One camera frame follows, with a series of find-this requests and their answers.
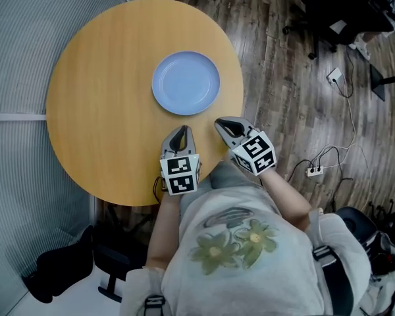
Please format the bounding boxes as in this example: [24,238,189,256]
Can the white wall plug adapter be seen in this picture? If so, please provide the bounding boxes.
[326,66,344,85]

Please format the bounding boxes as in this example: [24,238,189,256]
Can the black stool base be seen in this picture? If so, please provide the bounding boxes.
[93,242,142,304]

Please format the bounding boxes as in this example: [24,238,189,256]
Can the person's left forearm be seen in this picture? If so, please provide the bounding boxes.
[146,189,182,269]

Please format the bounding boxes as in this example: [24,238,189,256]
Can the big blue plate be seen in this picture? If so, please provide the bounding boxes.
[151,50,221,117]

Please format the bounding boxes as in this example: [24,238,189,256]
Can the black flat stand base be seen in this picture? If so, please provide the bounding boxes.
[368,63,395,102]

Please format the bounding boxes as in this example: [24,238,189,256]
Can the black harness strap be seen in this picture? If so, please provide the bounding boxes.
[311,245,355,316]
[143,294,167,316]

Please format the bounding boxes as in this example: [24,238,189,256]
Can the person's grey trousers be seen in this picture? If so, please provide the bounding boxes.
[202,161,261,194]

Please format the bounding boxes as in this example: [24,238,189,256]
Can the black power cable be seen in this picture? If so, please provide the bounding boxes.
[284,145,345,184]

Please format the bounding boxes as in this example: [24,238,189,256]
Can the black white glossy machine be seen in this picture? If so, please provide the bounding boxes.
[335,205,395,316]

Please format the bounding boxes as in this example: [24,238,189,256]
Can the person's white flower shirt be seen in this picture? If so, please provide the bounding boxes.
[120,182,373,316]

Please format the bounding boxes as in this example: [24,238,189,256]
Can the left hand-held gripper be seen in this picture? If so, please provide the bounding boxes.
[158,125,203,198]

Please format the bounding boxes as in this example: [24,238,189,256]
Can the white power cable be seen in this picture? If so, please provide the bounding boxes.
[315,77,371,171]

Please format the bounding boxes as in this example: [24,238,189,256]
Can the black office chair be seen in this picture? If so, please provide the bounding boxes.
[281,0,395,61]

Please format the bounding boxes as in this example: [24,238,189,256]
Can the person's right forearm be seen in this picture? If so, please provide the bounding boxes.
[261,168,313,233]

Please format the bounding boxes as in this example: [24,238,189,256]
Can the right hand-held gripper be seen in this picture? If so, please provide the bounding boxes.
[214,116,278,177]

